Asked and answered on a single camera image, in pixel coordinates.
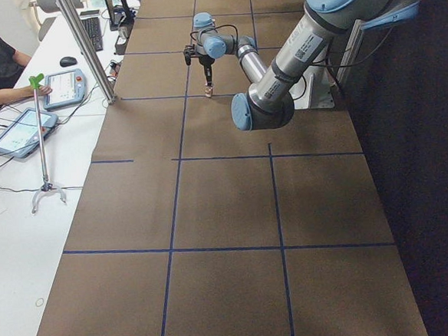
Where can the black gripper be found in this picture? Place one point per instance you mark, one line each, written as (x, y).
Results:
(206, 62)

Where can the brass PPR valve white ends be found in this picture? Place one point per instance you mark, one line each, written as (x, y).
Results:
(208, 91)

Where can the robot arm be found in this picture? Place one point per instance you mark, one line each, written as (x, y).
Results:
(268, 104)

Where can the black keyboard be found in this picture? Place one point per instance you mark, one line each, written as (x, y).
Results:
(93, 30)

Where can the far teach pendant tablet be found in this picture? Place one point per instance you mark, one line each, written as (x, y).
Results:
(67, 88)

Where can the teach pendant tablet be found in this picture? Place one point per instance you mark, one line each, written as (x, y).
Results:
(21, 137)
(67, 88)

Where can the black computer mouse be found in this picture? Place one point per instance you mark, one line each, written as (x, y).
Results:
(68, 61)

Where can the near teach pendant tablet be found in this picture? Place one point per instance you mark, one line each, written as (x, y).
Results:
(21, 137)

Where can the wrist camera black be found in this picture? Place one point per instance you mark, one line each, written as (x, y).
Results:
(189, 52)

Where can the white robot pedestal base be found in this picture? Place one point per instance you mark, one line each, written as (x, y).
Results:
(313, 90)

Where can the aluminium frame post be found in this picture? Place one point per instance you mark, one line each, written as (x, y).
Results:
(72, 18)

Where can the green handled reacher grabber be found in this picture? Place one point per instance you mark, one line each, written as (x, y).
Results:
(47, 186)

